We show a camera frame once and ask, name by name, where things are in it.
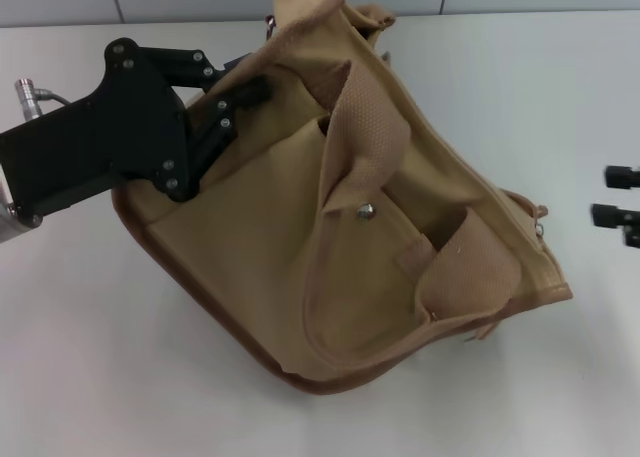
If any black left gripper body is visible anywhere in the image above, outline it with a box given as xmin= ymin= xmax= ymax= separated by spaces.
xmin=0 ymin=36 xmax=192 ymax=226

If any khaki canvas food bag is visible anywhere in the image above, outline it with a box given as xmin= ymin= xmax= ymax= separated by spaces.
xmin=112 ymin=0 xmax=574 ymax=396

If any silver left gripper cable connector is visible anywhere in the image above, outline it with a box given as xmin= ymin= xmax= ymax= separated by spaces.
xmin=13 ymin=77 xmax=72 ymax=124

